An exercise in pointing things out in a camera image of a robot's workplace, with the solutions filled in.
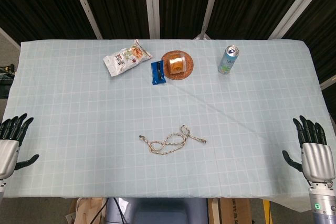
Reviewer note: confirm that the round brown woven coaster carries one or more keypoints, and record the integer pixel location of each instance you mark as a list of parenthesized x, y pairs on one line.
[(187, 70)]

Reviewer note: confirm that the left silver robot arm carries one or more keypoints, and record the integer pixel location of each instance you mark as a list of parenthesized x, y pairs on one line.
[(2, 188)]

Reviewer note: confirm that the black curtain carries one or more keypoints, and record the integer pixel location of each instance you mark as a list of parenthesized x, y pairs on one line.
[(118, 3)]

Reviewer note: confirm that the brown cardboard box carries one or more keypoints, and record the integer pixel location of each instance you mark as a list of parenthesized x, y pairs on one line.
[(233, 212)]

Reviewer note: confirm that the light blue checked tablecloth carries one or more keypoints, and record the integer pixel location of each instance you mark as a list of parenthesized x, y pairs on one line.
[(105, 116)]

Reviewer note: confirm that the light wooden board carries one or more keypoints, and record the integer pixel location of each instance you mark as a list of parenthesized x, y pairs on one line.
[(86, 211)]

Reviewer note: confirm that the blue snack packet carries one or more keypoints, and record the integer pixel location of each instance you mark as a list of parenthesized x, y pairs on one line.
[(157, 73)]

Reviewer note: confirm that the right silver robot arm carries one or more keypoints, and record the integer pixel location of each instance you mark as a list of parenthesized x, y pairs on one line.
[(321, 205)]

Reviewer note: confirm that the blue grey robot torso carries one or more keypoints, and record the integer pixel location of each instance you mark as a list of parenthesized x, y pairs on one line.
[(162, 212)]

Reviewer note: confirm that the white frame rail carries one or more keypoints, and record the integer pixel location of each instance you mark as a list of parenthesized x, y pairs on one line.
[(329, 81), (9, 37)]

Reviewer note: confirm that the wooden table leg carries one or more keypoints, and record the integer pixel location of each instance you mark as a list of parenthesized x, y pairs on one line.
[(214, 211)]

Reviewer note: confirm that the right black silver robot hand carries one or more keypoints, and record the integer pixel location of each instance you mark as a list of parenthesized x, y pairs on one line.
[(317, 161)]

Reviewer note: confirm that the clear container with orange contents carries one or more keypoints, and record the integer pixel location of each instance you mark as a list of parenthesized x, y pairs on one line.
[(176, 64)]

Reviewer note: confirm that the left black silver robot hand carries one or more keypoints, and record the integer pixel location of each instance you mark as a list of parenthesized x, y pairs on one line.
[(9, 153)]

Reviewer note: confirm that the white frame post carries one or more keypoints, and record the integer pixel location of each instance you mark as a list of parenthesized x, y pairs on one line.
[(296, 3), (210, 6), (152, 6), (84, 3)]

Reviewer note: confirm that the light blue drink can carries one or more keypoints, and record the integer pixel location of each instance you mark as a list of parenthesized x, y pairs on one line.
[(228, 61)]

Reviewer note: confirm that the white snack bag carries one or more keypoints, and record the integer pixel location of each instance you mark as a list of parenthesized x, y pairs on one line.
[(123, 60)]

